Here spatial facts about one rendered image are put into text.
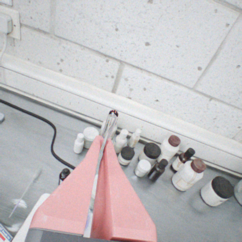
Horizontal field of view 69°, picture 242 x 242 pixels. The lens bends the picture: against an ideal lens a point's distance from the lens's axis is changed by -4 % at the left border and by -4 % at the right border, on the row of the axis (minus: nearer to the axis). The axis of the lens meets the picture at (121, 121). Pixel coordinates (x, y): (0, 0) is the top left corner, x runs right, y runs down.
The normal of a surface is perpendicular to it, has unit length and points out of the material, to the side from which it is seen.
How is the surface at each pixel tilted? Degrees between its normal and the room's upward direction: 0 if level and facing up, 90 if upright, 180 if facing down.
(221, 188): 0
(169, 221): 0
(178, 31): 90
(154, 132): 90
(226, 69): 90
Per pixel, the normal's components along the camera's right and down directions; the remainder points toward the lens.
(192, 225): 0.29, -0.69
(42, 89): -0.22, 0.63
